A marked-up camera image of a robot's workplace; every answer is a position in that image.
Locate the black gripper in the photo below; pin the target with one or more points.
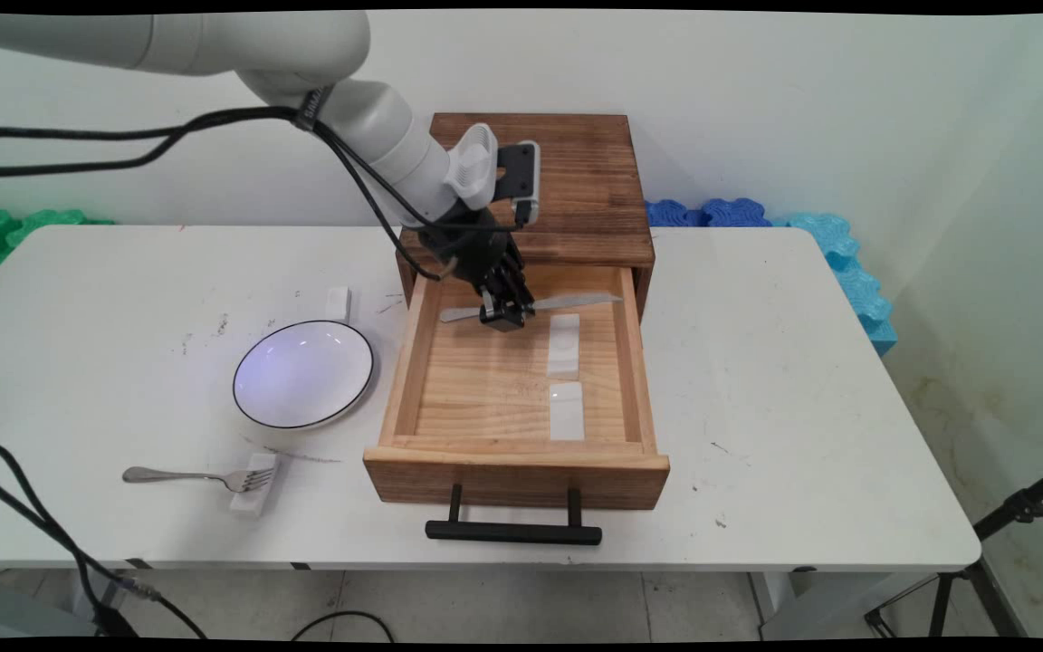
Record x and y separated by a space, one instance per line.
472 240

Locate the silver table knife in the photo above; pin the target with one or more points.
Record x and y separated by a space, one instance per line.
576 301

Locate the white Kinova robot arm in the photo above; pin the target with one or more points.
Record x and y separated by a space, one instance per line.
259 45

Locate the white block with dent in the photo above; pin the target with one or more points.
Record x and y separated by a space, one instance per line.
564 349

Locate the light wooden drawer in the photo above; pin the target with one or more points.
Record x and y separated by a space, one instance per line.
494 398

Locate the dark wooden drawer cabinet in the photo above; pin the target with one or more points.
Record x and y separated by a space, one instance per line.
576 199

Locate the flat white block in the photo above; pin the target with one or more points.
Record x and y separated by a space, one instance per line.
567 412

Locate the small white rest block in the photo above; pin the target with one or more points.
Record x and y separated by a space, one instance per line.
338 303

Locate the white plate black rim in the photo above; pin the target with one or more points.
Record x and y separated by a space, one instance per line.
304 373

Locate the dark blue foam mat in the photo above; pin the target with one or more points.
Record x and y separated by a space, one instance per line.
712 215

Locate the light blue foam mat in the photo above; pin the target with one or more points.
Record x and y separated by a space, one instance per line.
856 281

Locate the silver fork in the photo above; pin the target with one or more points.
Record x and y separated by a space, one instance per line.
177 474

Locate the white table leg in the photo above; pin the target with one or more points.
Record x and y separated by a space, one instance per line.
838 602
91 598

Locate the black tripod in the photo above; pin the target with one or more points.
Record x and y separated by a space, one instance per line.
1010 516

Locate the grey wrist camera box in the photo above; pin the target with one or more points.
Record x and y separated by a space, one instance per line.
519 181

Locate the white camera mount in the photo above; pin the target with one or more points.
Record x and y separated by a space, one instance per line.
472 167

